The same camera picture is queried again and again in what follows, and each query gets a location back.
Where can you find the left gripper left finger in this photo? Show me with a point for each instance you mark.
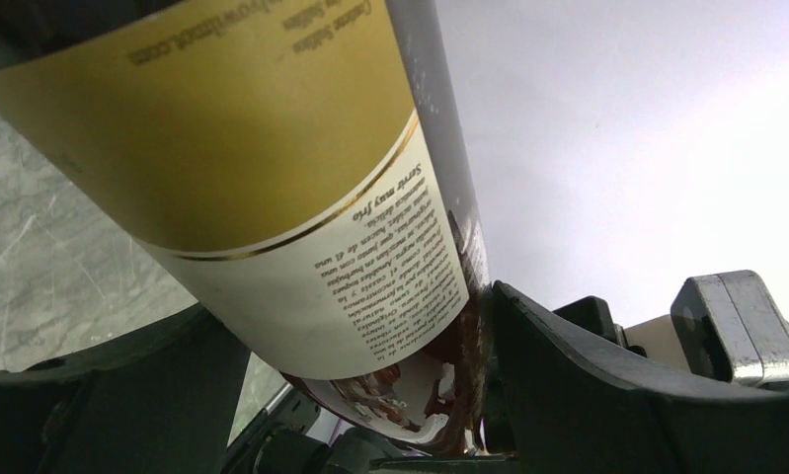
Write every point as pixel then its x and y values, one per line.
pixel 159 399

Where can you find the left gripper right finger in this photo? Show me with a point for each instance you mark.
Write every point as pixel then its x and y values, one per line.
pixel 577 403

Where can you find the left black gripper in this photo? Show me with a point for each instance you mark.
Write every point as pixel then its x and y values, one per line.
pixel 276 441

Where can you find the gold capped dark bottle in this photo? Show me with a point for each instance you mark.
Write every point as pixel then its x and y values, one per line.
pixel 298 167

